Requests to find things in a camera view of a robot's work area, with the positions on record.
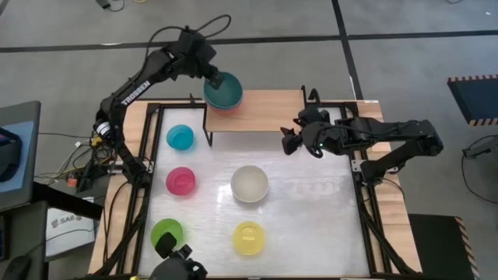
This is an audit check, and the red bowl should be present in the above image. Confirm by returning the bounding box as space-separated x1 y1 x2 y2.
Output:
209 103 243 114

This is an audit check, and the cyan translucent bowl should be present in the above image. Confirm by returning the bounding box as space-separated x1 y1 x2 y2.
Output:
166 124 195 152

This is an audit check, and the yellow translucent bowl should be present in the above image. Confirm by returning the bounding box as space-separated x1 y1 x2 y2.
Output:
232 221 266 257

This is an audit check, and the black metal table frame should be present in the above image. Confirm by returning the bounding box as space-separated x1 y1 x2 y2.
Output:
93 99 421 280

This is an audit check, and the teal bowl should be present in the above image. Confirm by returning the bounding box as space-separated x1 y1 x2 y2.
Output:
203 71 244 110

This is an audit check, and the green translucent bowl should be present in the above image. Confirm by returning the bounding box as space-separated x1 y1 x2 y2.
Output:
150 218 184 250

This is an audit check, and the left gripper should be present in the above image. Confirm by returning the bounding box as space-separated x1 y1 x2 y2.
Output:
177 30 226 91

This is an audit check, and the black desk bar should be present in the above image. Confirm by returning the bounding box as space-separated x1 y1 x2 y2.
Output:
33 181 104 221

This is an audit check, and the wooden shelf with black legs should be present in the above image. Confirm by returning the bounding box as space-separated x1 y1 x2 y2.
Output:
205 84 312 148

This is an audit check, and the black power adapter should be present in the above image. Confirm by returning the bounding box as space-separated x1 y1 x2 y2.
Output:
96 0 125 12

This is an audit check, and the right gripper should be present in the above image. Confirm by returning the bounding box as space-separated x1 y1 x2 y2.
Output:
279 107 340 159

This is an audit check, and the grey computer monitor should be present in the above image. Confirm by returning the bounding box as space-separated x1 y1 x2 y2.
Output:
0 100 42 213

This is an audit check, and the white labelled paper sheet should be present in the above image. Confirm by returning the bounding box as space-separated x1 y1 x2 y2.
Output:
45 205 96 258

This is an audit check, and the black mat with striped edge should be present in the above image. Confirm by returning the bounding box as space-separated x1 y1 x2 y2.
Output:
408 213 482 280

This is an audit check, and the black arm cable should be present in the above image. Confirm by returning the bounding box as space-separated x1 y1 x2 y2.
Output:
144 14 233 59

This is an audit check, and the pink translucent bowl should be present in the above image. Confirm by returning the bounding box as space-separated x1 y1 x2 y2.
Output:
166 166 197 196

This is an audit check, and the white bowl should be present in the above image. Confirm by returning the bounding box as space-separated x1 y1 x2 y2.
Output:
230 165 270 204

